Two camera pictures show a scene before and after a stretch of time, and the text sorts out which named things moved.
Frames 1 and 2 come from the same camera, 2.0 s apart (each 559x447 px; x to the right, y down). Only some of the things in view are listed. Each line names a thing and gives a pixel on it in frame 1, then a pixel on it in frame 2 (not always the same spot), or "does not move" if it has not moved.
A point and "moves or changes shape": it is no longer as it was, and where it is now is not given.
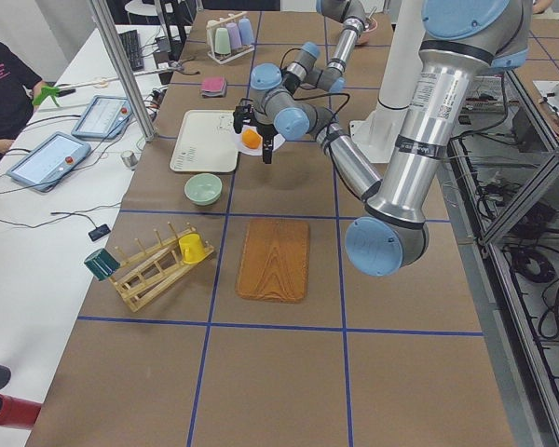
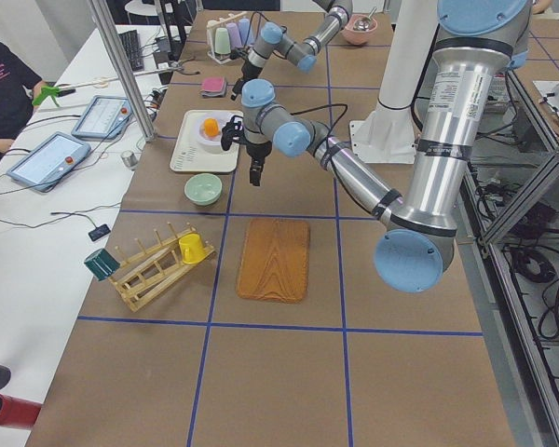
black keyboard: x=133 y=49 does not move
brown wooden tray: x=275 y=261 does not move
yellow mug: x=191 y=248 does not move
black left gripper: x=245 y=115 -> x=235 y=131
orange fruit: x=252 y=139 moves or changes shape
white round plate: x=278 y=141 moves or changes shape
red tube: x=9 y=412 does not move
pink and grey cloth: x=213 y=87 does not move
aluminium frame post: x=107 y=26 does not move
